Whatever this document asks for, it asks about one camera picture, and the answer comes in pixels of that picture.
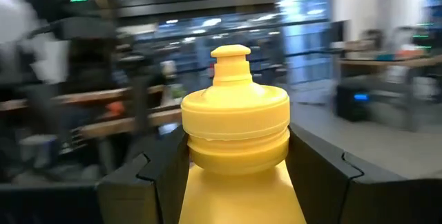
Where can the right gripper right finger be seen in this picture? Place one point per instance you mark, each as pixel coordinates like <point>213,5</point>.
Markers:
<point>345,200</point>

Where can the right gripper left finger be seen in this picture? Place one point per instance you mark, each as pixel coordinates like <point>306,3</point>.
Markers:
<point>152,189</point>

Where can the yellow squeeze bottle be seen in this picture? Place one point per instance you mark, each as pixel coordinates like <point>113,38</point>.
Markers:
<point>238,120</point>

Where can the black desktop computer tower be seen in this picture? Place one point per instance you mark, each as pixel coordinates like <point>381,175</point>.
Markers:
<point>352,103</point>

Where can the wooden desk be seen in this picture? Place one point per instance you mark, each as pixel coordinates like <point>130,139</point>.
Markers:
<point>380,62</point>

